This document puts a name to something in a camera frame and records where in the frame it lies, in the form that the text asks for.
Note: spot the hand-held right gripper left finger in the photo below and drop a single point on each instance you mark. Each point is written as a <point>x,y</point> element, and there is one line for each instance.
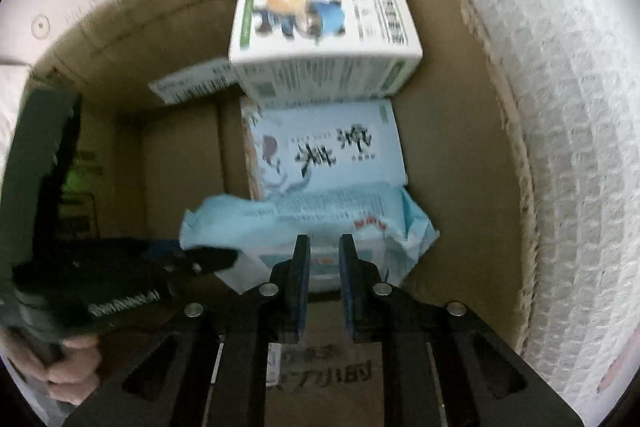
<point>301,292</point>

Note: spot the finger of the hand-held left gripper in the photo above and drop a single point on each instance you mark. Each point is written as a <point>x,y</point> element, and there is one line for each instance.
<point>210,259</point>

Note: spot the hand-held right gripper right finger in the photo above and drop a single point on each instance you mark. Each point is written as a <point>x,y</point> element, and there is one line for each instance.
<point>348,292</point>

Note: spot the light blue wipes packet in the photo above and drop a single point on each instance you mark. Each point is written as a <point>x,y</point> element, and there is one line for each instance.
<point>310,212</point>

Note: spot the brown cardboard box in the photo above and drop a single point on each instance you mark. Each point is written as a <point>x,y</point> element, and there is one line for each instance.
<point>450,157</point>

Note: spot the person's left hand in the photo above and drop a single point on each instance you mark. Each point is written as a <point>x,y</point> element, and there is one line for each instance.
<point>75,372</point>

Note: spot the light blue ink-print box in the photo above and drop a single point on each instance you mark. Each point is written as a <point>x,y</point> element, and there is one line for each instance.
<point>325,147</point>

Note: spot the white label sheet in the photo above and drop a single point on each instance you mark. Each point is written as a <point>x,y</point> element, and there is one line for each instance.
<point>192,82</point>

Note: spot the white green cartoon box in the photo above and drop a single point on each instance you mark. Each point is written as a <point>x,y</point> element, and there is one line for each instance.
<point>320,27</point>

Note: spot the white printed bed bumper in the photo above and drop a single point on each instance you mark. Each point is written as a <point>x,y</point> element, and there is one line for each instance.
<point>575,107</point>

